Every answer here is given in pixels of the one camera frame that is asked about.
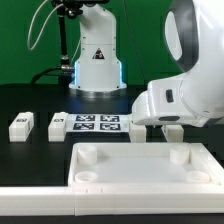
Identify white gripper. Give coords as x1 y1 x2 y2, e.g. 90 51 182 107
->
132 78 224 127

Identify white desk tabletop tray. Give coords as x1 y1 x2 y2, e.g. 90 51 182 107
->
68 143 224 186

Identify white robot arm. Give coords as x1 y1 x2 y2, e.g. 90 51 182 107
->
69 0 224 127

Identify fiducial marker sheet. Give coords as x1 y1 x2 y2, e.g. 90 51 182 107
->
66 114 129 133

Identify white L-shaped fence bar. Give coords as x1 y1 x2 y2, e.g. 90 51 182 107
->
0 184 224 216

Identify black cable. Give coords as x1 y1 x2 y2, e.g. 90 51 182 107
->
29 66 75 85

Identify black camera stand pole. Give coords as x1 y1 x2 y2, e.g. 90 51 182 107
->
51 0 110 85

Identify white cable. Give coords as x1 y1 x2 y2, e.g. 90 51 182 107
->
26 0 64 52

